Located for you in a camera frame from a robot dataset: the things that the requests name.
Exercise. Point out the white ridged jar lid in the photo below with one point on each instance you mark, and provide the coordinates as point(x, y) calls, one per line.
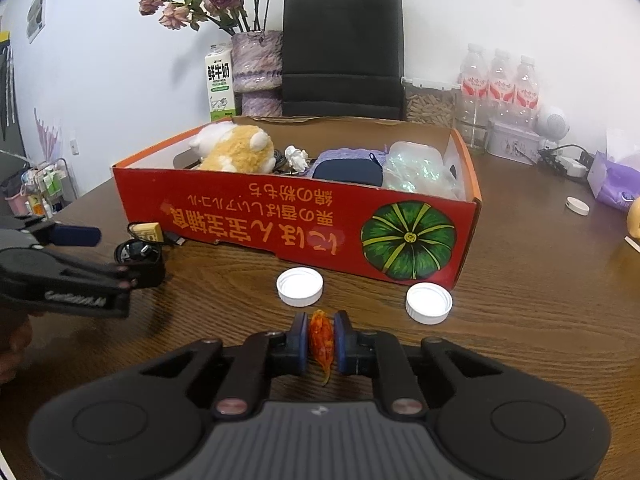
point(300, 286)
point(429, 303)

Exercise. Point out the purple textured vase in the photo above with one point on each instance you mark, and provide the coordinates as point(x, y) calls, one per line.
point(257, 70)

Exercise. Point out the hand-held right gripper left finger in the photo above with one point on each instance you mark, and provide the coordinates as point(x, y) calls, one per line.
point(300, 345)

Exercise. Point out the clear seed container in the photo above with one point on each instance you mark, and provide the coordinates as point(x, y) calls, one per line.
point(430, 105)

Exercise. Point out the navy zip case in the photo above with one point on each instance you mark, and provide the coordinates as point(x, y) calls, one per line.
point(345, 172)

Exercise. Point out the black paper bag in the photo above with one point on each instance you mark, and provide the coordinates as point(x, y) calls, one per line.
point(345, 50)

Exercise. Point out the white tissue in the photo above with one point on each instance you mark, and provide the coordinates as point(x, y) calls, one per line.
point(297, 160)

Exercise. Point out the white yellow plush toy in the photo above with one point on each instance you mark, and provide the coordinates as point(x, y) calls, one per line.
point(240, 147)

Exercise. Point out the red cardboard box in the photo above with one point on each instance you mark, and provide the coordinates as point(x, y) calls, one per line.
point(250, 220)

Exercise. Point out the white round speaker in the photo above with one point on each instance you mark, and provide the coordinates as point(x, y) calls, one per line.
point(552, 125)

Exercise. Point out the white power strip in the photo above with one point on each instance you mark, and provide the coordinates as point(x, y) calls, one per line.
point(572, 165)

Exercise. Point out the purple woven pouch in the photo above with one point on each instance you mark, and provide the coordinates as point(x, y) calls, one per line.
point(340, 155)

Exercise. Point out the red dried flower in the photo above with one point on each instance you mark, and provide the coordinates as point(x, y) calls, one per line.
point(321, 340)

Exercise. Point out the yellow mug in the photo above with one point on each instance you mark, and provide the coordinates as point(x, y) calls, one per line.
point(636, 220)

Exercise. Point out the yellow charger block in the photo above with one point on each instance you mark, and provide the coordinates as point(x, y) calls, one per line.
point(147, 232)

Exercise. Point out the small white cap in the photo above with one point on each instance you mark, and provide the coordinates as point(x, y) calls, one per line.
point(578, 206)

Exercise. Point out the red label water bottle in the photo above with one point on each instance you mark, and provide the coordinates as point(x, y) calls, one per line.
point(501, 87)
point(472, 85)
point(527, 92)

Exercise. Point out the wooden stick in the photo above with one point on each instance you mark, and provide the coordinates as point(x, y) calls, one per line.
point(634, 245)

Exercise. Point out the brown wooden desktop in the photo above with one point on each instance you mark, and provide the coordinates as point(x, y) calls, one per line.
point(525, 270)

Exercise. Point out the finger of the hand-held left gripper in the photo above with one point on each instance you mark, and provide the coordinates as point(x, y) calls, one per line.
point(125, 276)
point(75, 236)

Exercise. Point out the white printed tin box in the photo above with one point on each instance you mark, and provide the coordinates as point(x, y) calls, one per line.
point(512, 142)

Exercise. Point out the white green milk carton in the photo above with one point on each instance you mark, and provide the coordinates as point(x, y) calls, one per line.
point(220, 85)

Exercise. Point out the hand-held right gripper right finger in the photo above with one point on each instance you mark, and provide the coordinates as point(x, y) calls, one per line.
point(342, 342)

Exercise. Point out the framed wall picture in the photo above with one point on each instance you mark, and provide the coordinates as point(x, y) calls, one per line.
point(36, 12)

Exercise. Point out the purple tissue pack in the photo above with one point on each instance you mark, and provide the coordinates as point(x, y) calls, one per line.
point(612, 185)

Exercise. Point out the clear crinkled plastic bag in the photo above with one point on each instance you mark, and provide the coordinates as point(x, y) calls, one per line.
point(420, 180)

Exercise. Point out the white wall socket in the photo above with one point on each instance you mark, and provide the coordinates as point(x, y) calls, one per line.
point(75, 147)

